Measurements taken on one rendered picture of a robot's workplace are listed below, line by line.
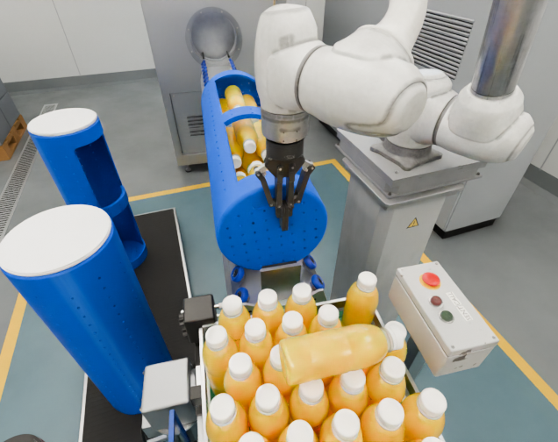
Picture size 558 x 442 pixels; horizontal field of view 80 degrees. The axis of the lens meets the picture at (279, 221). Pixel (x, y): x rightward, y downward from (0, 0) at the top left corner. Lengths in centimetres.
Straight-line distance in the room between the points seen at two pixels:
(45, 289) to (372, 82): 89
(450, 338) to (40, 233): 103
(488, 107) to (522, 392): 148
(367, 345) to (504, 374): 160
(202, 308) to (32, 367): 150
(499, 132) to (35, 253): 123
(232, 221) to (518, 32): 74
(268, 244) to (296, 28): 50
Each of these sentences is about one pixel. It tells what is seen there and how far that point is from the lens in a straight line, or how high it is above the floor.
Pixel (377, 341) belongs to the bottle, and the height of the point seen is 116.
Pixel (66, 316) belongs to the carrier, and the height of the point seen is 86.
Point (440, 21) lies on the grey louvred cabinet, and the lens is 247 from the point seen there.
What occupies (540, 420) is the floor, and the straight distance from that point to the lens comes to 210.
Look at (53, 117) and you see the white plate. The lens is 186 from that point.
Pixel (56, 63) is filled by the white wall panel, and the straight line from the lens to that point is 591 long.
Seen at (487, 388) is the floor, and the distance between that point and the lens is 205.
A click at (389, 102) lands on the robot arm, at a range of 46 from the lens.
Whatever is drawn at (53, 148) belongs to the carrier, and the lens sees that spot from 173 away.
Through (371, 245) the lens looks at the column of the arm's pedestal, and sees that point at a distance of 131.
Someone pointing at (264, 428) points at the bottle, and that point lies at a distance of 63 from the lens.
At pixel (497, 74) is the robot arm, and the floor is 141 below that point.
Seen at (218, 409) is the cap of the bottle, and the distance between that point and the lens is 59.
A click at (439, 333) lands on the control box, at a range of 71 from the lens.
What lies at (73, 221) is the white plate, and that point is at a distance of 112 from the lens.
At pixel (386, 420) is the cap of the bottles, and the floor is 110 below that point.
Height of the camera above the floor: 165
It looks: 41 degrees down
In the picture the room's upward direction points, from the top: straight up
